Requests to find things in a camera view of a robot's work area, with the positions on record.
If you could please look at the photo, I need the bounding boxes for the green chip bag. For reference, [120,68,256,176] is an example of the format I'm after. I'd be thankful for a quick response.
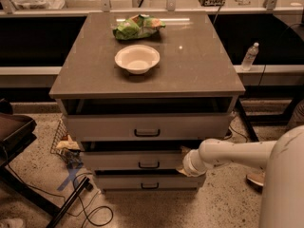
[113,14,166,41]

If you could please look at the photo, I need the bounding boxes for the beige shoe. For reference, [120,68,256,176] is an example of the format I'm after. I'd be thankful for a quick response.
[246,172,265,187]

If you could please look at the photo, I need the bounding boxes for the white paper bowl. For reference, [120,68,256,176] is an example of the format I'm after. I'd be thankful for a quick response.
[115,45,160,75]

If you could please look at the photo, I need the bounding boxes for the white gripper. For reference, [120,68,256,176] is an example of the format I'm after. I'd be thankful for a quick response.
[176,146,206,177]

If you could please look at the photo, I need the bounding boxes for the wire basket with items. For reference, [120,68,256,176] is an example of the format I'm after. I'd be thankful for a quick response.
[50,120,82,164]

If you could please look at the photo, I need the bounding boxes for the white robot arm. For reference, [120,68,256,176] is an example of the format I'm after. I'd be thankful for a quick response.
[177,125,304,228]

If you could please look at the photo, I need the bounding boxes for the grey drawer cabinet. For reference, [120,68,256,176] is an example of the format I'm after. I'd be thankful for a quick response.
[49,11,244,179]

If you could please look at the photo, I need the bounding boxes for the black stand leg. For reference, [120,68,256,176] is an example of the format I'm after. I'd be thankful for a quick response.
[236,100,258,142]

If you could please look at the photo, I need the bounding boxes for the grey drawer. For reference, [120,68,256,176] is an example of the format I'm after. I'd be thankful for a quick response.
[80,150,182,170]
[63,113,233,142]
[94,174,206,190]

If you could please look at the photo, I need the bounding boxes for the clear plastic water bottle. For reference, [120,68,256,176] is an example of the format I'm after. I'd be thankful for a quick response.
[241,42,259,71]

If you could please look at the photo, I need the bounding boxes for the dark chair at left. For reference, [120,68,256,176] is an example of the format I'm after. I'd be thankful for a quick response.
[0,99,89,228]

